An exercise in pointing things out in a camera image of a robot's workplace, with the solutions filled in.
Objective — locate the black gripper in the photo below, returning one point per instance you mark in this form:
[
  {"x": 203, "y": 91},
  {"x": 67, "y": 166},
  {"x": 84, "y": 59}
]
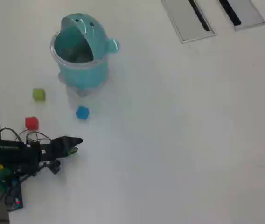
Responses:
[{"x": 49, "y": 151}]

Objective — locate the blue lego block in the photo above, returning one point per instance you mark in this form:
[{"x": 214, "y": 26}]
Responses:
[{"x": 82, "y": 113}]

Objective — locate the red lego block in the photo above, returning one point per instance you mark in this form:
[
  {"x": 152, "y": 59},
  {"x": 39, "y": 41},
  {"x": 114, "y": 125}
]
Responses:
[{"x": 31, "y": 123}]

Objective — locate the green lego block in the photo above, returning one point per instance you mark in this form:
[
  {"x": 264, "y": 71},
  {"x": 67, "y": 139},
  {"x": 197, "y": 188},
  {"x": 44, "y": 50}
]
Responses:
[{"x": 39, "y": 94}]

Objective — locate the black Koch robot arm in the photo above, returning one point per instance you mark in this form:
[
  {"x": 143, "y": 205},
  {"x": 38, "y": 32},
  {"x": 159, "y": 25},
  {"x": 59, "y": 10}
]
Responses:
[{"x": 11, "y": 151}]

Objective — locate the teal whale-shaped bin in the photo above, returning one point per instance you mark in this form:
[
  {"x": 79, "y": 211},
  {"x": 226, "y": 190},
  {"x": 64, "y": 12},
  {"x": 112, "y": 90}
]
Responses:
[{"x": 83, "y": 72}]

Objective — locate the blue controller circuit board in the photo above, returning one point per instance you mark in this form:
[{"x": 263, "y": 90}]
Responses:
[{"x": 14, "y": 196}]

